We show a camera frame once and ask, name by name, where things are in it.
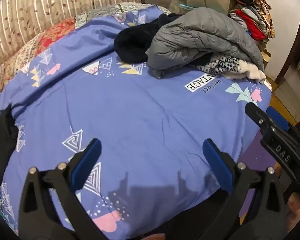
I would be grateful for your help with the folded black garment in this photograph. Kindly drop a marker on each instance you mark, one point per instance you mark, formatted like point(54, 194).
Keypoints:
point(8, 138)

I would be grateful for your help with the grey puffer jacket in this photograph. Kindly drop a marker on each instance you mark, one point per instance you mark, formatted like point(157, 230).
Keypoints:
point(199, 32)

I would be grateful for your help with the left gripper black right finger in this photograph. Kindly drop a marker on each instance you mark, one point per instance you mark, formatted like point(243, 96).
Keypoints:
point(255, 206)

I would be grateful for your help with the blue patterned bed sheet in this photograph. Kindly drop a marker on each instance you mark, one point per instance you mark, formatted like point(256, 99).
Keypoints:
point(152, 166)

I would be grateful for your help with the dark navy fleece garment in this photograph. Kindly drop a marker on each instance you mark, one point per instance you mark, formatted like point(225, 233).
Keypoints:
point(132, 43)

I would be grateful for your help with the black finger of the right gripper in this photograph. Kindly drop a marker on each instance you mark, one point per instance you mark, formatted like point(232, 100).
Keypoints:
point(277, 118)
point(283, 145)

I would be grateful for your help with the teal white patterned pillow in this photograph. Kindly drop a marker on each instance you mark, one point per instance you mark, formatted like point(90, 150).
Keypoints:
point(6, 210)

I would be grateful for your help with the pile of colourful clothes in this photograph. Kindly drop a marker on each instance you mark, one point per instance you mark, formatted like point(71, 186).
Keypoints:
point(254, 16)

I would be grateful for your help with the red floral patchwork quilt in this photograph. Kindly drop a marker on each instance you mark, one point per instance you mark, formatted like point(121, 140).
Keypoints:
point(11, 65)

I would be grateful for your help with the person's right hand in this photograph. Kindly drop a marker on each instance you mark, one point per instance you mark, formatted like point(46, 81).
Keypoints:
point(293, 216)

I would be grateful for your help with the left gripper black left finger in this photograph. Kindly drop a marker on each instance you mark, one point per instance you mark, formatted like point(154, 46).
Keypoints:
point(38, 218)

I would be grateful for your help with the black white patterned garment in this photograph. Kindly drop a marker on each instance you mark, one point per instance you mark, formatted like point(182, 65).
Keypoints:
point(229, 67)

